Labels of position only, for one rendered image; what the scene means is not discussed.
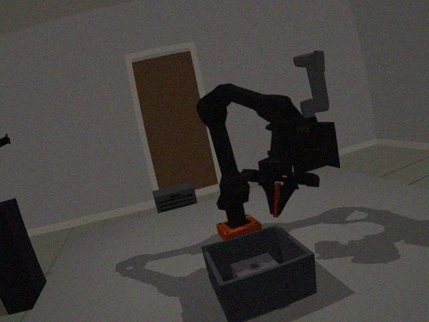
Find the dark red peg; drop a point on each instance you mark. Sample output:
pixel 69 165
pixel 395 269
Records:
pixel 276 199

